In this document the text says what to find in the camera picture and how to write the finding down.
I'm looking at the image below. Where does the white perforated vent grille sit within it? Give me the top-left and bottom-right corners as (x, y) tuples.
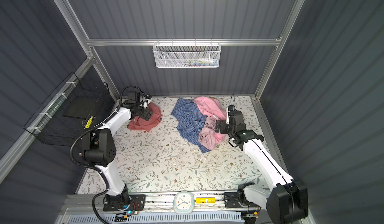
(67, 211), (245, 224)

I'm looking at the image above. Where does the dusty red cloth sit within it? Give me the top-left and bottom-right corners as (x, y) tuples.
(127, 102), (163, 132)

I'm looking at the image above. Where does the white analog clock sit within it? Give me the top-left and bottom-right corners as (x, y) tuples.
(173, 192), (195, 214)

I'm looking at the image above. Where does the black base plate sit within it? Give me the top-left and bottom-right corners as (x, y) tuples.
(221, 192), (259, 209)
(103, 195), (147, 212)

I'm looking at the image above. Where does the yellow spirit level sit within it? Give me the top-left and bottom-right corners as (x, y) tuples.
(196, 197), (216, 204)

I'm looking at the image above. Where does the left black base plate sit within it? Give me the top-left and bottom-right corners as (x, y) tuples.
(103, 195), (147, 212)

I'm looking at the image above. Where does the black wire mesh basket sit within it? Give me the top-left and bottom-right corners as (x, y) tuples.
(24, 75), (115, 146)

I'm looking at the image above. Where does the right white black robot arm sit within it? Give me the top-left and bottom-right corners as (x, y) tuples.
(215, 105), (309, 224)

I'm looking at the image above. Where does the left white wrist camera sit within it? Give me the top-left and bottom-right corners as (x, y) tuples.
(142, 96), (151, 109)

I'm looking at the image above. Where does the white wire mesh basket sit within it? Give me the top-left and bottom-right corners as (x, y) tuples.
(153, 42), (222, 68)

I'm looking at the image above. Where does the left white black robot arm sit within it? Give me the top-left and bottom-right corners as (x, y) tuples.
(70, 85), (153, 211)

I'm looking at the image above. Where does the pink cloth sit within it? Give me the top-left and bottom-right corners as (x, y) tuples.
(194, 96), (227, 150)

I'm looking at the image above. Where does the blue checkered cloth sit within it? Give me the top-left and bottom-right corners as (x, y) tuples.
(171, 98), (210, 153)

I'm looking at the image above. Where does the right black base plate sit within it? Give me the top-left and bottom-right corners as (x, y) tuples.
(221, 192), (259, 209)

